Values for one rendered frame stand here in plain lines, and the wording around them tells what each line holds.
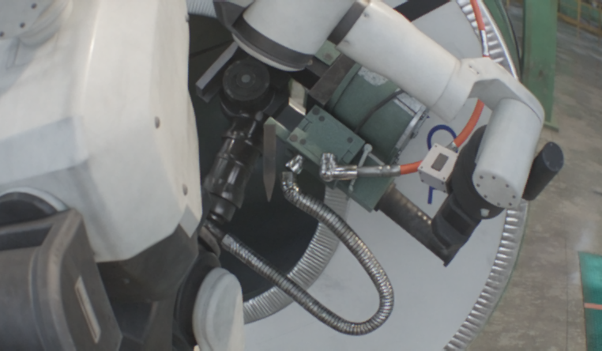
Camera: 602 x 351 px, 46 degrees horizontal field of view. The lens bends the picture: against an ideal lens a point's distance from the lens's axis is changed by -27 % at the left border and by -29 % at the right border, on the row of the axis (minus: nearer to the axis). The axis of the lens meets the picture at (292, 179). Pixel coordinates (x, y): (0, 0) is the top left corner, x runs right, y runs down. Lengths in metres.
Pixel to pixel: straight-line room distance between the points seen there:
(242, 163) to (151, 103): 0.67
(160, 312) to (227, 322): 0.12
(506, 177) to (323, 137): 0.39
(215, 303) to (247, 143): 0.39
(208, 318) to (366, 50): 0.29
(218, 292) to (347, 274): 0.55
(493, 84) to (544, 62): 5.05
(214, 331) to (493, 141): 0.33
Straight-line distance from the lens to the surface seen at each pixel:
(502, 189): 0.83
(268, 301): 1.44
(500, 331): 2.73
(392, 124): 1.13
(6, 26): 0.50
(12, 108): 0.53
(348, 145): 1.14
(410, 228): 1.15
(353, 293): 1.40
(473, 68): 0.84
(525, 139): 0.84
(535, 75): 5.92
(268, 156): 1.13
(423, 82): 0.81
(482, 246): 1.34
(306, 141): 1.14
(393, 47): 0.80
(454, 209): 0.97
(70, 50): 0.54
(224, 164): 1.20
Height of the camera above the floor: 1.24
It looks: 19 degrees down
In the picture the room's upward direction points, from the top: 8 degrees clockwise
